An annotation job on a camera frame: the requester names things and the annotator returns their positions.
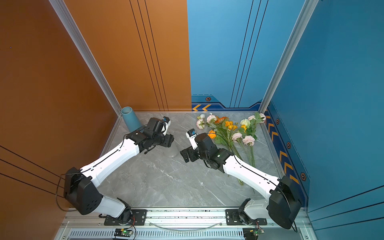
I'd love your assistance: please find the pink peony flower stem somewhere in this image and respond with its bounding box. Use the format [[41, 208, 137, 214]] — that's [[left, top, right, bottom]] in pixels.
[[232, 132, 256, 167]]

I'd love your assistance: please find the orange poppy flower stem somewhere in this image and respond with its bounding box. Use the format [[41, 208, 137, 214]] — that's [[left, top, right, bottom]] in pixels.
[[224, 121, 241, 159]]

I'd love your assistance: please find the white rose flower stem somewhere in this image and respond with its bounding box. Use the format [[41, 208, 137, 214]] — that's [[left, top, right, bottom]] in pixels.
[[240, 115, 258, 140]]

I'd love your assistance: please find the pink rose flower stem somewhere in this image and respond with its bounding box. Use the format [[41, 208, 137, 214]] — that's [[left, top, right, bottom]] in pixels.
[[248, 112, 266, 124]]

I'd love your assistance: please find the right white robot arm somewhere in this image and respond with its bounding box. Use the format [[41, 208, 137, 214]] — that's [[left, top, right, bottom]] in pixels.
[[180, 129, 302, 230]]

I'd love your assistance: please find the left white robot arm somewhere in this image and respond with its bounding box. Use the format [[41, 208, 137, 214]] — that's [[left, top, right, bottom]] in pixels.
[[64, 117, 174, 225]]

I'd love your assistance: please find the blue cylindrical vase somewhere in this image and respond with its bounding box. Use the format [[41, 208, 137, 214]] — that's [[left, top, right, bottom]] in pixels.
[[121, 107, 143, 132]]

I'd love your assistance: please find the orange rose flower stem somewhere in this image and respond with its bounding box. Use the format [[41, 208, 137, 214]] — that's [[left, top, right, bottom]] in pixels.
[[207, 129, 244, 186]]

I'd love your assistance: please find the red orange flower stem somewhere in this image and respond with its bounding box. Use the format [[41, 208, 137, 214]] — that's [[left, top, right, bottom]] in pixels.
[[196, 114, 228, 130]]

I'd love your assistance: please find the right circuit board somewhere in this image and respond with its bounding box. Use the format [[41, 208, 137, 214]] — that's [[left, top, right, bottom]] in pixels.
[[243, 228, 259, 240]]

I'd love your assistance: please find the left green circuit board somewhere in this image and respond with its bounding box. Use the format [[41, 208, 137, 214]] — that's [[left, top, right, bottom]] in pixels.
[[114, 228, 134, 240]]

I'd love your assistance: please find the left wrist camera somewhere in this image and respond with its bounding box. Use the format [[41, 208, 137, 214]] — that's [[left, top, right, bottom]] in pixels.
[[161, 117, 171, 136]]

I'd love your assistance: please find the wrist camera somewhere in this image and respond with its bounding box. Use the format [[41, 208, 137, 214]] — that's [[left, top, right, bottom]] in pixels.
[[161, 117, 171, 136], [186, 129, 198, 150]]

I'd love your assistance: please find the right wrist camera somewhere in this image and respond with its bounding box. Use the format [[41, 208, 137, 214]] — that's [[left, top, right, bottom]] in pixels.
[[186, 129, 198, 150]]

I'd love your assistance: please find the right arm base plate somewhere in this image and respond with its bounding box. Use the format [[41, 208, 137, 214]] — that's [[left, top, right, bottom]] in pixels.
[[225, 209, 268, 226]]

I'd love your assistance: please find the aluminium front rail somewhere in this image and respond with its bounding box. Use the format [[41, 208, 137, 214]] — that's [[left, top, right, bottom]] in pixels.
[[55, 207, 317, 240]]

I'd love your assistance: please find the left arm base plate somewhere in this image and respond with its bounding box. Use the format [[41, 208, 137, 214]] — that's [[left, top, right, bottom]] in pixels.
[[104, 209, 148, 227]]

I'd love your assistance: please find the left aluminium corner post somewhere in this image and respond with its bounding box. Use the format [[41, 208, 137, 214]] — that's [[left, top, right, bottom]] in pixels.
[[49, 0, 122, 117]]

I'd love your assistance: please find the aluminium corner post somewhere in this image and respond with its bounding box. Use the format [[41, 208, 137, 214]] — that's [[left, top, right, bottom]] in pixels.
[[49, 0, 122, 117], [259, 0, 319, 113]]

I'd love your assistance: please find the right aluminium corner post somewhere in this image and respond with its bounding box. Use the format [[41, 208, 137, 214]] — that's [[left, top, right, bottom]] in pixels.
[[259, 0, 319, 113]]

